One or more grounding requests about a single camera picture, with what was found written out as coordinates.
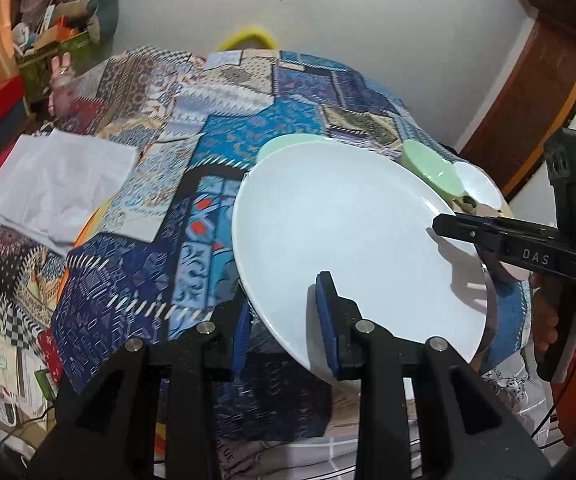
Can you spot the person's right hand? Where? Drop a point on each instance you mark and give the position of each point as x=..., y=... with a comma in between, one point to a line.
x=544, y=317

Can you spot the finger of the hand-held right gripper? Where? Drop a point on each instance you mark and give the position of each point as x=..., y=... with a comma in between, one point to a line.
x=528, y=229
x=460, y=227

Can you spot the small green bowl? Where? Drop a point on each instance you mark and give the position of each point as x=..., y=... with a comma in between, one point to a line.
x=428, y=167

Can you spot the white folded cloth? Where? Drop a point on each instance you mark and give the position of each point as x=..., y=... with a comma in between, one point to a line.
x=57, y=185

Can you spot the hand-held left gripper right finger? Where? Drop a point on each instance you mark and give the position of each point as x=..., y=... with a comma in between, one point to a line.
x=328, y=325

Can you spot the patchwork printed blanket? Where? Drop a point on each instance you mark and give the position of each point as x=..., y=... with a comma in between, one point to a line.
x=217, y=135

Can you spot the pink bunny toy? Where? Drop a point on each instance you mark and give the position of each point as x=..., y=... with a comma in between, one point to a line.
x=62, y=82

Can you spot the large green bowl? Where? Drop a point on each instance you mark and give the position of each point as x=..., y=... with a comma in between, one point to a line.
x=278, y=147

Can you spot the dark grey box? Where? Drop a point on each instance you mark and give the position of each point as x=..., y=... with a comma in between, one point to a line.
x=0, y=135

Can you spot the small white bowl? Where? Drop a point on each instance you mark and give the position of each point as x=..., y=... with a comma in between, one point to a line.
x=478, y=182

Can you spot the pink plate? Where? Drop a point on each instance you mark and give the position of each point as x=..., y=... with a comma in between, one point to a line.
x=512, y=270

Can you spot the grey plush toy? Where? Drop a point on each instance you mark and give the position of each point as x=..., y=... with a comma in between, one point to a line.
x=95, y=5

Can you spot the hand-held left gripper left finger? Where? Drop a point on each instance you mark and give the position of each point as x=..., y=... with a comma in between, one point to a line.
x=240, y=342

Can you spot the large white plate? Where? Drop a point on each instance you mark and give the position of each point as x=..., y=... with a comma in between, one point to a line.
x=343, y=220

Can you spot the brown wooden door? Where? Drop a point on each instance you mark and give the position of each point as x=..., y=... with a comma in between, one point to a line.
x=543, y=75

